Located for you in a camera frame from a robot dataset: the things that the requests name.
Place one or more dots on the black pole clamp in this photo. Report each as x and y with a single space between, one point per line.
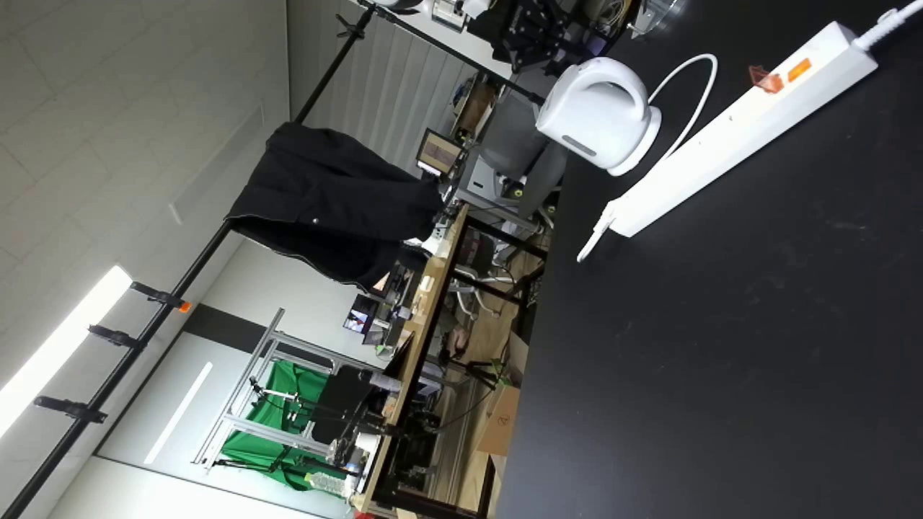
116 337
157 295
69 407

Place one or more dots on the white electric kettle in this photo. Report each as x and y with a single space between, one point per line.
597 115

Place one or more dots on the long ceiling light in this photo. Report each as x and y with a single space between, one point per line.
62 350

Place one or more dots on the red tape piece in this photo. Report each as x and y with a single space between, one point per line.
766 79

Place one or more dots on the long wooden workbench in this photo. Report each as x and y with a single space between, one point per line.
420 337

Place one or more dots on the green hanging cloth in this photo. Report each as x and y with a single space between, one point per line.
283 420

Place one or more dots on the brown cardboard box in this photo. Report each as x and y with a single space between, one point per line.
501 423

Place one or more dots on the black backdrop pole frame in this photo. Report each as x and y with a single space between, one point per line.
144 342

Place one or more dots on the white power strip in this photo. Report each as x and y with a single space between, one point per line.
744 132

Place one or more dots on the black hanging cloth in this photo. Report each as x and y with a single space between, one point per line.
333 203

